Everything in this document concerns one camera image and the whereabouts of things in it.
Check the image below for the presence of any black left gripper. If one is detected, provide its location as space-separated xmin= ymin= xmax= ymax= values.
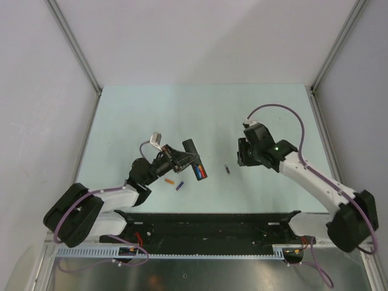
xmin=143 ymin=144 xmax=199 ymax=186

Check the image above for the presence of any black remote control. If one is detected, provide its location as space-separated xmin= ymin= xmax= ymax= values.
xmin=182 ymin=139 xmax=207 ymax=181

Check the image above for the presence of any red orange battery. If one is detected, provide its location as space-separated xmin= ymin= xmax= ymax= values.
xmin=198 ymin=165 xmax=207 ymax=178

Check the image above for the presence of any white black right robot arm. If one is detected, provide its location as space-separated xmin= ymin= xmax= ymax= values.
xmin=237 ymin=121 xmax=378 ymax=253

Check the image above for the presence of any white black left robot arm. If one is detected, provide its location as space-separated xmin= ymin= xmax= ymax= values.
xmin=43 ymin=145 xmax=200 ymax=247

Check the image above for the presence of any purple blue battery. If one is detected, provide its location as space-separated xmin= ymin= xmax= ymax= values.
xmin=175 ymin=181 xmax=184 ymax=191

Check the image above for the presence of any black silver battery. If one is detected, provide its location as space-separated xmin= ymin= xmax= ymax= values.
xmin=224 ymin=164 xmax=231 ymax=175

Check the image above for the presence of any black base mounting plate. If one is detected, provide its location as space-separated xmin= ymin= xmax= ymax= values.
xmin=118 ymin=210 xmax=311 ymax=256

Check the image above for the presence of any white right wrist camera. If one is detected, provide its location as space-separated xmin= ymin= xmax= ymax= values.
xmin=242 ymin=119 xmax=258 ymax=129

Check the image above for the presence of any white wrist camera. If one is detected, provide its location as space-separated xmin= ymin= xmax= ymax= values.
xmin=149 ymin=132 xmax=162 ymax=151
xmin=242 ymin=119 xmax=258 ymax=129

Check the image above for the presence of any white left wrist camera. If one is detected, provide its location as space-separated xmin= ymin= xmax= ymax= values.
xmin=149 ymin=132 xmax=162 ymax=151

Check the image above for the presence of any grey slotted cable duct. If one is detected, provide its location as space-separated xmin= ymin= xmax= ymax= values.
xmin=56 ymin=244 xmax=304 ymax=260

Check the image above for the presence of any left aluminium frame post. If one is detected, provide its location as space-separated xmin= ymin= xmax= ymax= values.
xmin=44 ymin=0 xmax=102 ymax=97

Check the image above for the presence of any aluminium frame post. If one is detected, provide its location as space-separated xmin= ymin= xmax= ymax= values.
xmin=310 ymin=0 xmax=370 ymax=93
xmin=44 ymin=0 xmax=102 ymax=97

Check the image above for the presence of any right aluminium frame post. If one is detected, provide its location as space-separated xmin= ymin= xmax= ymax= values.
xmin=310 ymin=0 xmax=370 ymax=93

